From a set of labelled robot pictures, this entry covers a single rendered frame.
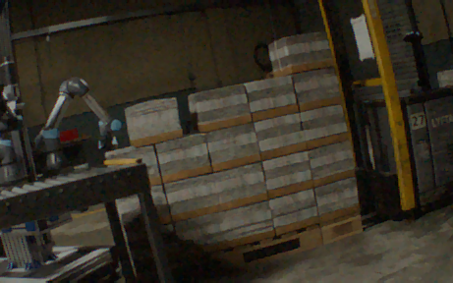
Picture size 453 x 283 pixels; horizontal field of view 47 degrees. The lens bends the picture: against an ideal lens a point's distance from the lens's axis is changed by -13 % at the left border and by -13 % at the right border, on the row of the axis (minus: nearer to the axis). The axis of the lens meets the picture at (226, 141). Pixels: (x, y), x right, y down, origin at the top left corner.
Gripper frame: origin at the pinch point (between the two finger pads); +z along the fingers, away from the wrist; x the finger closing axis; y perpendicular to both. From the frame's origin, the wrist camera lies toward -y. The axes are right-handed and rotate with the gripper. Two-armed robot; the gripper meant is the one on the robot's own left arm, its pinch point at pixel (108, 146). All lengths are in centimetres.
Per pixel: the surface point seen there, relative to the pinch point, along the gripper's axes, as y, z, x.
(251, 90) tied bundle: 16, 44, 87
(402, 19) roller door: 101, -504, 545
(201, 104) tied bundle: 13, 44, 57
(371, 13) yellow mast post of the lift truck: 50, 63, 169
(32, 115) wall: 61, -597, -125
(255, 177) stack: -33, 45, 79
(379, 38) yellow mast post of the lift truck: 33, 63, 170
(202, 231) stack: -57, 44, 42
